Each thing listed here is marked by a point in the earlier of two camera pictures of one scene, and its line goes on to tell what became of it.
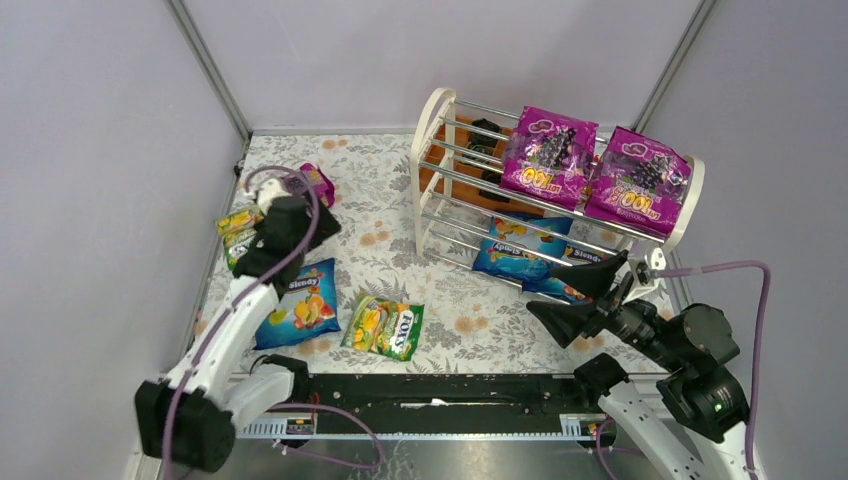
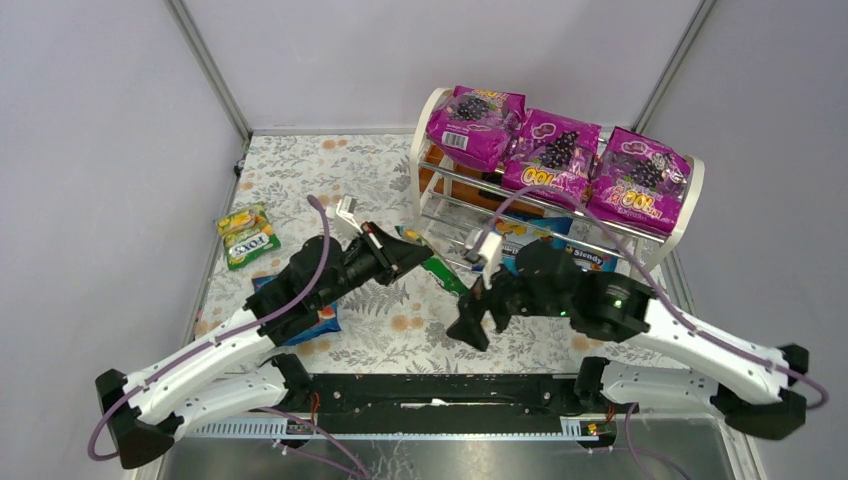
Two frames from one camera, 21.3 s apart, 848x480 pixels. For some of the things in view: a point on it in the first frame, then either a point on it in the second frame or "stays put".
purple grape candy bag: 638,183 stays put
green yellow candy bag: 237,230 stays put
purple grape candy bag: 548,156 stays put
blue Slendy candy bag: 524,248 stays put
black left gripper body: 321,216 → 385,256
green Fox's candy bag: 383,326 → 446,277
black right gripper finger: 567,322 → 468,328
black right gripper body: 607,307 → 494,303
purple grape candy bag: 321,184 → 476,125
